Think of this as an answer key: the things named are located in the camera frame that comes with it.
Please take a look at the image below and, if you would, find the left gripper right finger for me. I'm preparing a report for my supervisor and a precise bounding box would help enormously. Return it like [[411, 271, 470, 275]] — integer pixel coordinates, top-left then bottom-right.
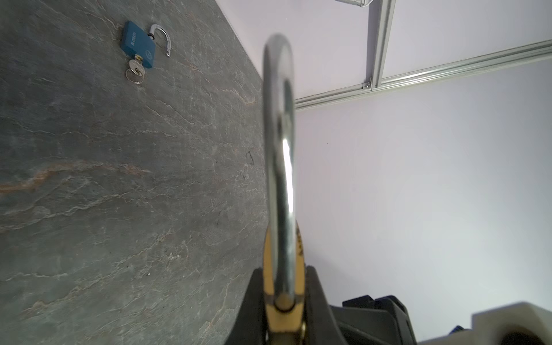
[[306, 266, 347, 345]]

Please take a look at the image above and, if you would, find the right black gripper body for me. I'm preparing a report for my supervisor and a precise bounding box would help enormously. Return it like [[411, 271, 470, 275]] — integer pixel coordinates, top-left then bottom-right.
[[331, 295, 417, 345]]

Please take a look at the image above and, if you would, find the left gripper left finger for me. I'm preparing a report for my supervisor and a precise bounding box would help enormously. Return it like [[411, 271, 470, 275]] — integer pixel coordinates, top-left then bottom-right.
[[224, 268, 267, 345]]

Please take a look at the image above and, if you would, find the brass padlock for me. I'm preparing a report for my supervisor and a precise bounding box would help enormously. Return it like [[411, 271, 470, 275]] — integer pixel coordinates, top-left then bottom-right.
[[262, 34, 306, 344]]

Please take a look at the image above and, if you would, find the long silver key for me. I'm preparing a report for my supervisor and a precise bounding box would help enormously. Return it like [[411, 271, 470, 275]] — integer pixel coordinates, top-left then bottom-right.
[[125, 59, 145, 85]]

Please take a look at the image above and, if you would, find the blue padlock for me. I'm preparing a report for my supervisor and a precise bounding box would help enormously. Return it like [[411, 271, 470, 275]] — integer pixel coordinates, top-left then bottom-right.
[[120, 21, 172, 69]]

